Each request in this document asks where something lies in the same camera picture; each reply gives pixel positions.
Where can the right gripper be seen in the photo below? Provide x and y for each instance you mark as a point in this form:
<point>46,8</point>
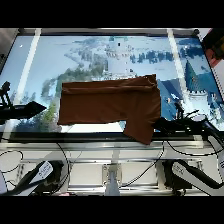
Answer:
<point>168,125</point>

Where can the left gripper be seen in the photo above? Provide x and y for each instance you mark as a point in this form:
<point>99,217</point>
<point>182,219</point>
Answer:
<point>16,112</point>

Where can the brown shorts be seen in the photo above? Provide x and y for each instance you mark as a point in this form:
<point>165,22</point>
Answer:
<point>110,106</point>

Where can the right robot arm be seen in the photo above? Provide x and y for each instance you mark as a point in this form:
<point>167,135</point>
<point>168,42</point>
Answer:
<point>200,175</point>

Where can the heap of clothes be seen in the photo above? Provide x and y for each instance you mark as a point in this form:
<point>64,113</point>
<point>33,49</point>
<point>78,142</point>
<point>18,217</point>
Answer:
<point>215,41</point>

